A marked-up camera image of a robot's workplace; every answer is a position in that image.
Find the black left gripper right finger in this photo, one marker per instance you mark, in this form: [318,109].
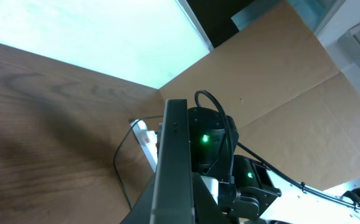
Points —
[206,209]

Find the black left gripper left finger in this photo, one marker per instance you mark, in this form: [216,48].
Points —
[140,213]

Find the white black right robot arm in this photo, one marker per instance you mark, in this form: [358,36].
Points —
[246,186]

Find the white power strip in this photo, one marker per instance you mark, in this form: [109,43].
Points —
[147,139]

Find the brown cardboard sheet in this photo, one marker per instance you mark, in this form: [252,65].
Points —
[291,104]

